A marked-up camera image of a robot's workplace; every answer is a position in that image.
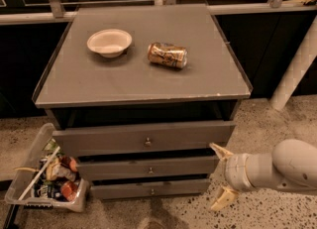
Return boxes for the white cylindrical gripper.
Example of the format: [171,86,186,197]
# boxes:
[209,143,256,211]

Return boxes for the grey drawer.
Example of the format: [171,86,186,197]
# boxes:
[90,178,209,199]
[77,156,219,180]
[53,121,235,157]

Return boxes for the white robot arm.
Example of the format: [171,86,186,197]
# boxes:
[210,139,317,211]

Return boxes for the grey top drawer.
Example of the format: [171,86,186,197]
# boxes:
[53,121,235,157]

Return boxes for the grey drawer cabinet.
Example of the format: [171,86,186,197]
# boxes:
[34,5,252,187]

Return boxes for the grey bottom drawer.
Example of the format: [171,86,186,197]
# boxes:
[90,178,209,199]

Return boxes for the gold crushed soda can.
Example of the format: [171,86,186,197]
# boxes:
[148,42,187,69]

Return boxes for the white diagonal pillar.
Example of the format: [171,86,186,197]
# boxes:
[269,17,317,111]

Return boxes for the red snack packet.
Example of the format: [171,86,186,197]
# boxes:
[60,180,78,201]

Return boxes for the white stick in bin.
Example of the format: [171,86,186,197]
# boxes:
[18,146,60,201]

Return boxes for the beige crumpled snack bag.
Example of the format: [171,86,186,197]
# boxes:
[46,157,77,181]

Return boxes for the white paper bowl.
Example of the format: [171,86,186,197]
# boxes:
[86,29,132,58]

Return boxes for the clear plastic bin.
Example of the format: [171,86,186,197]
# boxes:
[5,123,89,212]

